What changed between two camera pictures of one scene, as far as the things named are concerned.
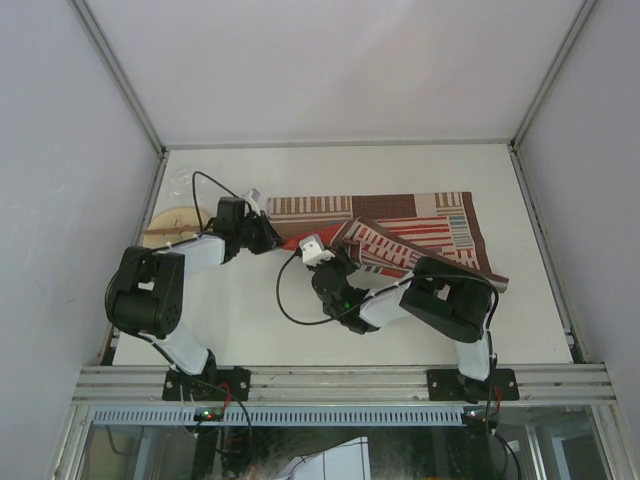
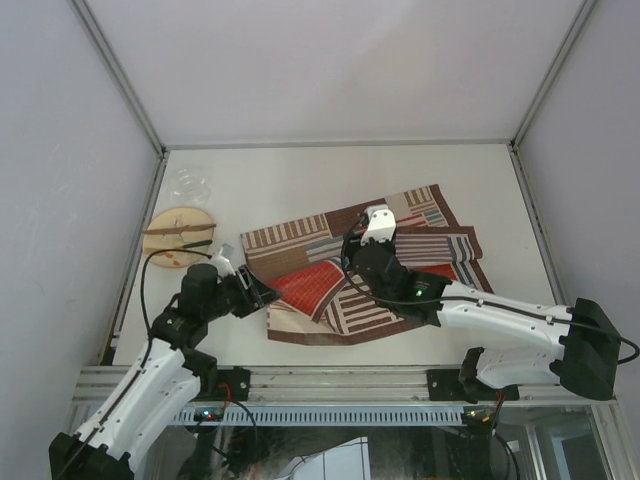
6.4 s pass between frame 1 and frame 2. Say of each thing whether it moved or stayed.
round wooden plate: stayed
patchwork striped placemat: moved
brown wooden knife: stayed
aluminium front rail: stayed
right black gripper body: moved
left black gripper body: moved
